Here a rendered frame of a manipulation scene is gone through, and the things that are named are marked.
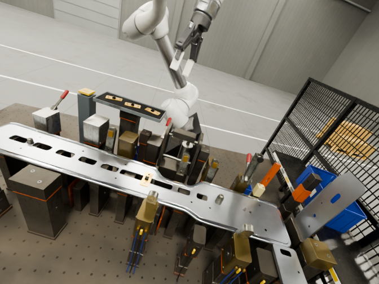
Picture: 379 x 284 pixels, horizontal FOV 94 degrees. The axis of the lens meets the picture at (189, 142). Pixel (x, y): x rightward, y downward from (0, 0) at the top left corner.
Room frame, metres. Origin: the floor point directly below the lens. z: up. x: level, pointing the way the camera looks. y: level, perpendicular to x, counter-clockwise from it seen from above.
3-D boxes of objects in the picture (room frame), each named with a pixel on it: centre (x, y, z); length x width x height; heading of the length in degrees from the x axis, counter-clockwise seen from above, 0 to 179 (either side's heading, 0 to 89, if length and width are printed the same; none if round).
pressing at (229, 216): (0.55, 0.14, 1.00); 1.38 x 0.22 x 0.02; 93
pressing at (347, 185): (0.58, -0.60, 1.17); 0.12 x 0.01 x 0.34; 3
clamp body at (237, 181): (0.76, -0.33, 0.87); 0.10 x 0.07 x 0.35; 3
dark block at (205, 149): (0.79, -0.09, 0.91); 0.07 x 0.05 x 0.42; 3
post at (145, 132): (0.77, 0.23, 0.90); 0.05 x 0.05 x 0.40; 3
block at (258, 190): (0.71, -0.41, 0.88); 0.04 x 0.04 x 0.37; 3
